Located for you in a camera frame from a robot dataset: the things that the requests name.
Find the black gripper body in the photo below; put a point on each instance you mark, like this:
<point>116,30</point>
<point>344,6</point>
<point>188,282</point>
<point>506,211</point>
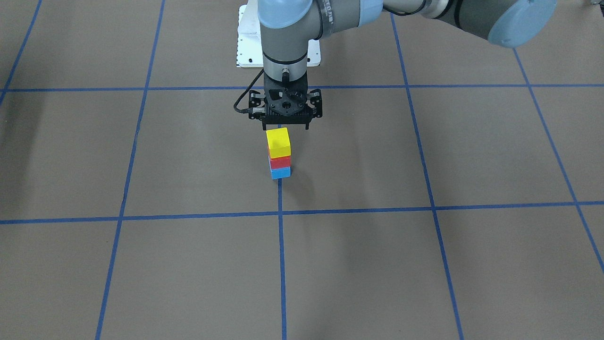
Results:
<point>316,100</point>

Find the yellow foam block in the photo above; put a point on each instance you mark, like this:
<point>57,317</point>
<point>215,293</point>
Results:
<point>278,142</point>

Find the red foam block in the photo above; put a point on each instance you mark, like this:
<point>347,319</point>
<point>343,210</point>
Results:
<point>280,162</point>

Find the blue foam block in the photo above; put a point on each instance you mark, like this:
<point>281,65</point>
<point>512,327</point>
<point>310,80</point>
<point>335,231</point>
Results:
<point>280,173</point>

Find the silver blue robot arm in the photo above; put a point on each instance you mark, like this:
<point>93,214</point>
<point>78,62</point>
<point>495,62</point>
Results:
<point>287,27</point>

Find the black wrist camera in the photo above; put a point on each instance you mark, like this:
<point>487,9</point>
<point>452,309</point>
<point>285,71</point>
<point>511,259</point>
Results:
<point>257,104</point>

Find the white pedestal base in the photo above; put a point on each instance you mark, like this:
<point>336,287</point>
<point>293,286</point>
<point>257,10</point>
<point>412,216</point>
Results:
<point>249,52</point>

